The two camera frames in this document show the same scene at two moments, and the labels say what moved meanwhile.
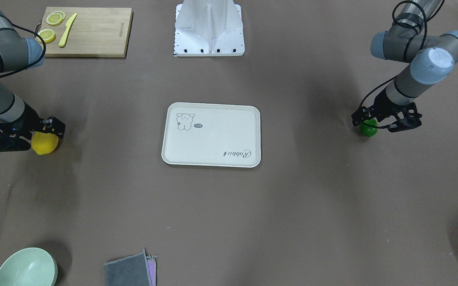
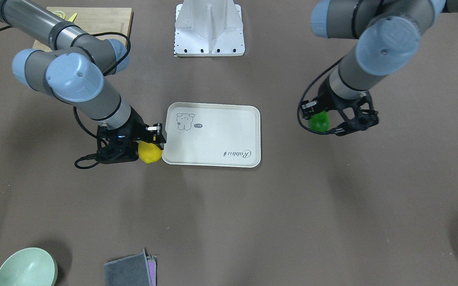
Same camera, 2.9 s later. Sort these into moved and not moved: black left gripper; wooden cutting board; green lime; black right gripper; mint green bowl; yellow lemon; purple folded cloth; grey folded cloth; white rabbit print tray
Moved: yellow lemon; black right gripper; green lime; black left gripper
Not moved: purple folded cloth; white rabbit print tray; mint green bowl; grey folded cloth; wooden cutting board
